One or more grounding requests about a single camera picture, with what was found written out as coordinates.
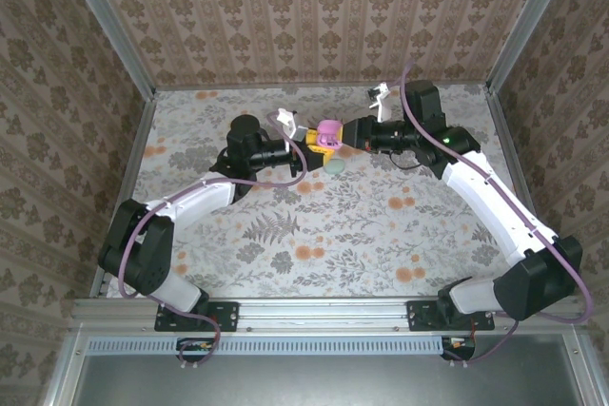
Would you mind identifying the pink earbud charging case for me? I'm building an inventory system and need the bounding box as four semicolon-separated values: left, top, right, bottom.
317;119;346;149

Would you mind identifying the floral patterned table cloth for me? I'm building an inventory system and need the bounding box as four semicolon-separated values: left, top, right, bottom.
107;84;548;298

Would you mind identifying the black wiring terminal box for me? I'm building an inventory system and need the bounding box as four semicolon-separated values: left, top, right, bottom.
176;337;221;363
440;335;477;362

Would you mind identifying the grey sheet metal panel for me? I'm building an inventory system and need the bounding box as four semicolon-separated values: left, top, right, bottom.
45;329;609;406

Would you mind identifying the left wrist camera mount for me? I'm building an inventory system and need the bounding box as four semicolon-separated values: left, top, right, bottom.
277;108;310;144

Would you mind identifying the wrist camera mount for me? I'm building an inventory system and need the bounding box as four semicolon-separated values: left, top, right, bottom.
367;84;394;125
277;108;310;144

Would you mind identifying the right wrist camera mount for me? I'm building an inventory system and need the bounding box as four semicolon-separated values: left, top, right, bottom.
367;84;394;125

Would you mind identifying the aluminium side rail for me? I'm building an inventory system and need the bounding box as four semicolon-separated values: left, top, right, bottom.
88;95;157;299
484;90;563;297

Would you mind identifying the aluminium frame post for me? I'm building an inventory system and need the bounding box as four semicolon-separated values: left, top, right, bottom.
52;0;157;99
485;0;581;94

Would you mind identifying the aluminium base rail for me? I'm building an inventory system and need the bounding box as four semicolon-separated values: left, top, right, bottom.
70;296;589;332

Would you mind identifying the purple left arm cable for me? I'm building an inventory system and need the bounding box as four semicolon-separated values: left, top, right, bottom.
116;111;308;370

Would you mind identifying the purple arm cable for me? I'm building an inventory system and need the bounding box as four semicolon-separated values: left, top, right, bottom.
116;111;308;370
399;58;595;369

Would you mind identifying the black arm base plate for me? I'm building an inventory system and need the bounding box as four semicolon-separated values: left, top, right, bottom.
154;300;240;333
407;300;496;333

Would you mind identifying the slotted grey cable duct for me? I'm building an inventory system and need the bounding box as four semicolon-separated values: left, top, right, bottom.
88;335;446;356

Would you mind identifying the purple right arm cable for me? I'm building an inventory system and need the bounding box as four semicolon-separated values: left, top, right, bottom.
399;58;595;369

